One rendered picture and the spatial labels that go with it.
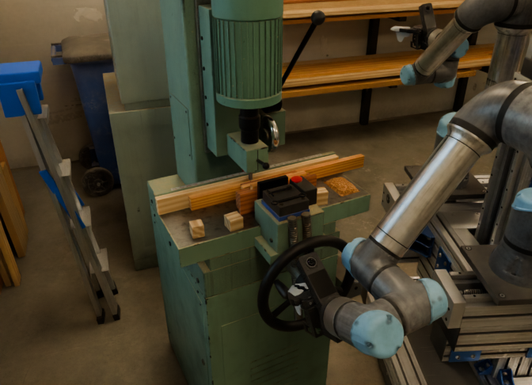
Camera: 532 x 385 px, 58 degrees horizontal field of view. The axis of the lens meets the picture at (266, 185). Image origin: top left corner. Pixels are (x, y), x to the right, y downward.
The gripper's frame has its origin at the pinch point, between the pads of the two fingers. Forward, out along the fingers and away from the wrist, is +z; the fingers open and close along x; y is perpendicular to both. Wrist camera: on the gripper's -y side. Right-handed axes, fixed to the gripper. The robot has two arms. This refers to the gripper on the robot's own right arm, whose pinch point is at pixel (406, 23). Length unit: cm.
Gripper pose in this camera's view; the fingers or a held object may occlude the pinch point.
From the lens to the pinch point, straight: 217.6
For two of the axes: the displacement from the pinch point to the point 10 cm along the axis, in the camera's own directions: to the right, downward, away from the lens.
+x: 9.4, -2.7, 2.0
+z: -3.1, -4.7, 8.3
